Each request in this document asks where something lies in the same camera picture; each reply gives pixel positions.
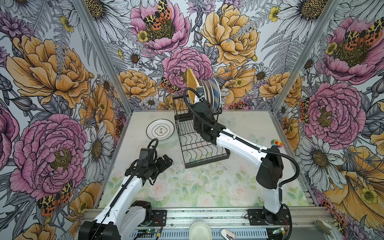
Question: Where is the orange sunburst plate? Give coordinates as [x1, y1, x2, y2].
[206, 80, 215, 113]
[197, 81, 208, 101]

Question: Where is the blue white striped plate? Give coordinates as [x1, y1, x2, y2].
[209, 78, 221, 113]

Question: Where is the white grey emblem plate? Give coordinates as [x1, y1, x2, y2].
[146, 119, 175, 141]

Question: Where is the cream floral oval plate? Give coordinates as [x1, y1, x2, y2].
[202, 80, 211, 104]

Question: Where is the yellow woven placemat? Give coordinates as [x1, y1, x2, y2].
[186, 68, 200, 104]

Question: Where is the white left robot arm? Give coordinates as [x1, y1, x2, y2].
[78, 139, 173, 240]

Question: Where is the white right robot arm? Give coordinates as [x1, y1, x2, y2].
[183, 88, 300, 225]

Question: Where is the rainbow sunflower plush toy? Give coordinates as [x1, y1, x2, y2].
[271, 139, 287, 148]

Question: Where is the white round bowl below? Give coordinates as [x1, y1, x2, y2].
[189, 222, 213, 240]

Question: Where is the small white pink object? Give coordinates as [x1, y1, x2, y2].
[221, 229, 236, 240]

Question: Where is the black wire dish rack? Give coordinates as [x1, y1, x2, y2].
[173, 96, 231, 169]

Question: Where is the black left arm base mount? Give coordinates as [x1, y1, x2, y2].
[131, 201, 168, 227]

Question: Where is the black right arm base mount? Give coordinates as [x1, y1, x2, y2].
[244, 206, 292, 226]

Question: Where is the grey clamp handle right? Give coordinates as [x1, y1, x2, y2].
[314, 219, 332, 236]

